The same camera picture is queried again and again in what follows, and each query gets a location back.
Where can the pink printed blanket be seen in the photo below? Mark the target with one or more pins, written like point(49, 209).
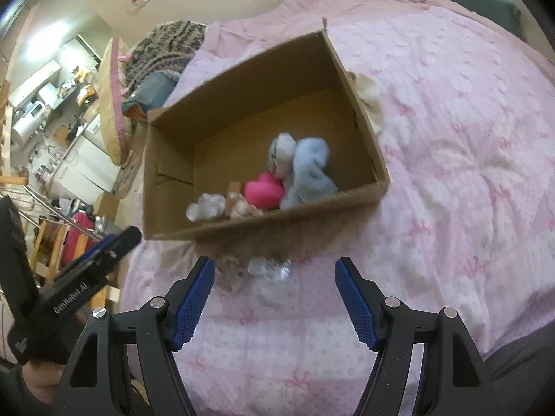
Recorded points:
point(455, 182)

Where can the white kitchen cabinet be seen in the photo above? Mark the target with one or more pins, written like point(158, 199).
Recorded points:
point(69, 173)

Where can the pink soft toy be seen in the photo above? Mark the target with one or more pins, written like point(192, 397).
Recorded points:
point(262, 193)

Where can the wooden chair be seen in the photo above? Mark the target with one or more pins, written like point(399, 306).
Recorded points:
point(47, 247)

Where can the clear plastic bag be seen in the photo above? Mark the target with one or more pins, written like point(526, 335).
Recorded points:
point(269, 277)

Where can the metal rail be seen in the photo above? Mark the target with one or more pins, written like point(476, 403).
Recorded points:
point(47, 212)

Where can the red bag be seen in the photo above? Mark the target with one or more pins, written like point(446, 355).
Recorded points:
point(78, 238)

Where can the grey knitted blanket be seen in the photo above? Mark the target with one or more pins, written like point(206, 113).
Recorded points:
point(164, 47)

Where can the person's left hand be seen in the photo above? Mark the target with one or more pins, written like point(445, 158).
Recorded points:
point(43, 383)

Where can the grey cloth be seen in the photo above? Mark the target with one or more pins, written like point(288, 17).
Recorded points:
point(524, 372)

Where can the grey bin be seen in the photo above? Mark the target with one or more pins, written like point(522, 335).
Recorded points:
point(106, 225)

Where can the brown cardboard box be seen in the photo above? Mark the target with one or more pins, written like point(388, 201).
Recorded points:
point(225, 138)

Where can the white kitchen appliance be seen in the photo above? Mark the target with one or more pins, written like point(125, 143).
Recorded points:
point(28, 119)

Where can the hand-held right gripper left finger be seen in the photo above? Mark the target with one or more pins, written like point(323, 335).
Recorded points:
point(193, 307)

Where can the cream satin scrunchie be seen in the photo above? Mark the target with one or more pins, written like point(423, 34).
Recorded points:
point(206, 208)

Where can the teal pillow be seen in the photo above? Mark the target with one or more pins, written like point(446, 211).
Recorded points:
point(151, 93)

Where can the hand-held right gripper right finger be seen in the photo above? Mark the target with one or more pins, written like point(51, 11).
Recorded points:
point(357, 307)

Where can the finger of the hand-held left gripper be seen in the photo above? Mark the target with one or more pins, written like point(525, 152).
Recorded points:
point(128, 238)
point(99, 249)

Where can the mauve lace scrunchie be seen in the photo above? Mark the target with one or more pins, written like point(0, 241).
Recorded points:
point(230, 275)

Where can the wall sticker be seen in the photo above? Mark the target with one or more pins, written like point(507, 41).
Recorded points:
point(142, 0)

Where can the white and blue plush toy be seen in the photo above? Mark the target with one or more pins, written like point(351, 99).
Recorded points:
point(282, 149)

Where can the yellow pillow with pink trim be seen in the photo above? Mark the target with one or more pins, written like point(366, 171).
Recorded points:
point(110, 108)

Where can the light blue plush toy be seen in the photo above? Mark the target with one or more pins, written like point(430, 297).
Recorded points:
point(310, 169)

